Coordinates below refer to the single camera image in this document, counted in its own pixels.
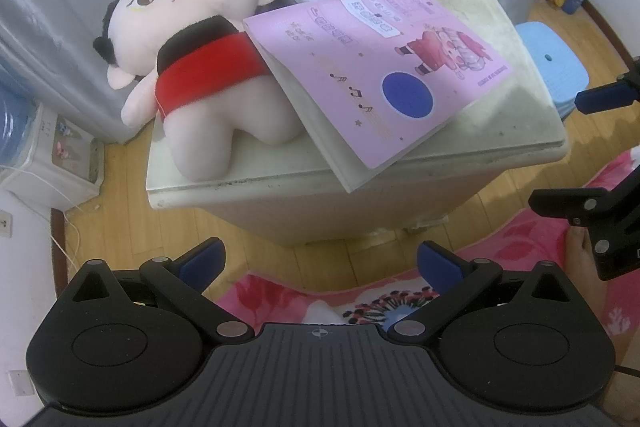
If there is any light blue plastic stool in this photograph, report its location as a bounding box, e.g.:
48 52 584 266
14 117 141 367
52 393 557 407
515 21 593 120

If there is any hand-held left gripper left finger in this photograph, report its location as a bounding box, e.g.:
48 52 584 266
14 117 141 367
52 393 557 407
65 237 256 344

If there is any pink floral blanket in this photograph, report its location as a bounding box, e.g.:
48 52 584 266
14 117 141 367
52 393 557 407
215 147 640 427

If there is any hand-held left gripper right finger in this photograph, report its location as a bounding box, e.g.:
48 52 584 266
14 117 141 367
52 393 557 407
387 239 576 343

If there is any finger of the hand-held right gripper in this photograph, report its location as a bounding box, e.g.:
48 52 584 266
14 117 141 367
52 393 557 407
529 167 640 228
575 56 640 115

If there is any person's right hand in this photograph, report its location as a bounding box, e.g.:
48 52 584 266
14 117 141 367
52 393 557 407
566 227 608 282

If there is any white cable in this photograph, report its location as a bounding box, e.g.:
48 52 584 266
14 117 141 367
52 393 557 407
0 164 101 268

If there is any white desk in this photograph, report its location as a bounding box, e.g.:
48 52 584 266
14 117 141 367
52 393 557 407
145 0 571 248

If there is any white water dispenser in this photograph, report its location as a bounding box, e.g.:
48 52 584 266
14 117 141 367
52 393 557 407
0 102 106 210

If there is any blue water jug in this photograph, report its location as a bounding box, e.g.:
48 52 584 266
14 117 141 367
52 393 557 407
0 57 38 168

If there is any pink picture book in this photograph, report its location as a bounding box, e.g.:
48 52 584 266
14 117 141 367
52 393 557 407
242 0 518 194

